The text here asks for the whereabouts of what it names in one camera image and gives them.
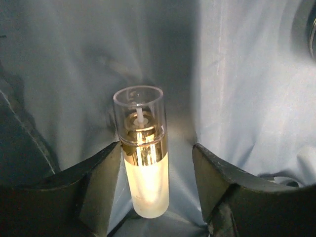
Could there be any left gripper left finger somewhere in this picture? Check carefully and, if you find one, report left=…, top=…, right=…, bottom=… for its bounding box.
left=0, top=142, right=121, bottom=237

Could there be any frosted gold spray bottle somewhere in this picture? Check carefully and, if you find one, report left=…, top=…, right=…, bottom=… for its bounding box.
left=113, top=85, right=169, bottom=219

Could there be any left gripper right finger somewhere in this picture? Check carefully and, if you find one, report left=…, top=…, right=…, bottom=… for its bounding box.
left=192, top=143, right=316, bottom=237

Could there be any blue fish-print suitcase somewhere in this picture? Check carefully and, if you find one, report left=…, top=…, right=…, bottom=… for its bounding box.
left=0, top=0, right=316, bottom=223

